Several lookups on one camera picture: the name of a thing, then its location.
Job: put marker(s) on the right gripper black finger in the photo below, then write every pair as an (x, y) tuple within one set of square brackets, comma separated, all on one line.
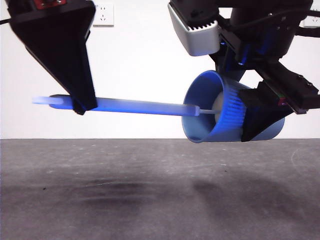
[(230, 67), (262, 112)]

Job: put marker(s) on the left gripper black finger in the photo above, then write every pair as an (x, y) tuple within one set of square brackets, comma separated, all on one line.
[(65, 62)]

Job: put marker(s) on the blue ribbed plastic cup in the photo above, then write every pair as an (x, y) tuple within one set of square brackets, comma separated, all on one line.
[(197, 87)]

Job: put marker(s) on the grey cup brush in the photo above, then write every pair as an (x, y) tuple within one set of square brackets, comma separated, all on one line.
[(137, 106)]

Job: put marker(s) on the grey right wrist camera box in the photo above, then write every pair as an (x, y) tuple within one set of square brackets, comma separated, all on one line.
[(197, 37)]

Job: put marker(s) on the white wall socket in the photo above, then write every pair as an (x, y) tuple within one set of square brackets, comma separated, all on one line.
[(311, 21), (105, 15)]

